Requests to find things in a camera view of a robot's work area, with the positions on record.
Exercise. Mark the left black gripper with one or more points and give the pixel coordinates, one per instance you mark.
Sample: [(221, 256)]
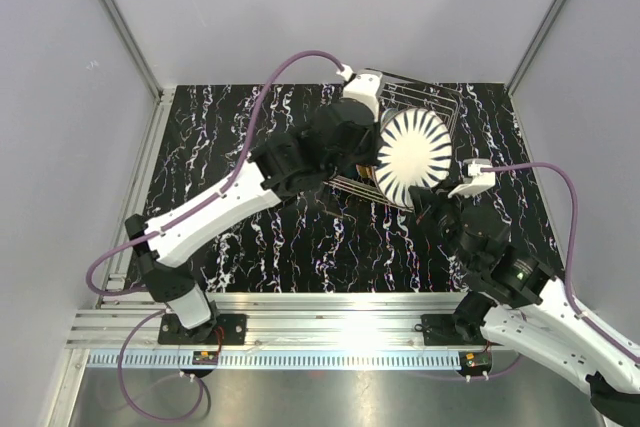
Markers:
[(376, 140)]

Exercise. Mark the left small circuit board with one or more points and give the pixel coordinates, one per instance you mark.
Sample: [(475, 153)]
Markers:
[(205, 358)]

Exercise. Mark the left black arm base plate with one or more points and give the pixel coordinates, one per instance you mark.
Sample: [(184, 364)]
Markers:
[(228, 329)]

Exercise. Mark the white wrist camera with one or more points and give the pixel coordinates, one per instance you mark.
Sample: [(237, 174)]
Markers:
[(478, 178), (363, 86)]

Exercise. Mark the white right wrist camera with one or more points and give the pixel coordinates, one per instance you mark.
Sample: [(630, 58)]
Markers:
[(478, 178)]

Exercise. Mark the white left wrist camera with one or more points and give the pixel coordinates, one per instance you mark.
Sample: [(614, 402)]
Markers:
[(363, 86)]

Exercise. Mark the right aluminium frame post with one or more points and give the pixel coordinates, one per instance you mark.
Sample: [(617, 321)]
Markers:
[(546, 25)]

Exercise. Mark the yellow woven pattern plate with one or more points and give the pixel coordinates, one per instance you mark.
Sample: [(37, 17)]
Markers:
[(364, 171)]

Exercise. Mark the aluminium mounting rail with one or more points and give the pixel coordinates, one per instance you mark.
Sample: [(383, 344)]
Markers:
[(277, 321)]

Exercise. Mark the white blue striped plate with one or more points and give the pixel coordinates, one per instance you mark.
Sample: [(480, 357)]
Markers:
[(415, 149)]

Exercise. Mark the left aluminium frame post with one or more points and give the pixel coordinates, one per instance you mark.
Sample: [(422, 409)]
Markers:
[(123, 31)]

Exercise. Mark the white slotted cable duct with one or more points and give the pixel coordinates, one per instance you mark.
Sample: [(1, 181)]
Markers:
[(280, 360)]

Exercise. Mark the metal wire dish rack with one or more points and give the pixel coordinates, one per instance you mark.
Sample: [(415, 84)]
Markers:
[(400, 93)]

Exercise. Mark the right small circuit board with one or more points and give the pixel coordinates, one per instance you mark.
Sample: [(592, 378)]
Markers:
[(480, 360)]

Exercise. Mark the small circuit board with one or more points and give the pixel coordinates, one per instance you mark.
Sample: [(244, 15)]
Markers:
[(205, 358), (480, 360)]

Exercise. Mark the aluminium frame post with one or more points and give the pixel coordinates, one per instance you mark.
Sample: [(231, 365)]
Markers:
[(123, 31), (546, 25)]

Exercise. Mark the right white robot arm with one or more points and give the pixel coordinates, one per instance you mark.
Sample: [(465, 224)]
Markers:
[(516, 301)]

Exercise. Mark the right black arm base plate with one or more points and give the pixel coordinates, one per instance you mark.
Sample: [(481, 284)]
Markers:
[(439, 330)]

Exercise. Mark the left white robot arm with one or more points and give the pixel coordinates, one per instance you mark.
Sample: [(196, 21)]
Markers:
[(274, 173)]

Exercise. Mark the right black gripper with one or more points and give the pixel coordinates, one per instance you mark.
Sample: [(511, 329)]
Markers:
[(427, 201)]

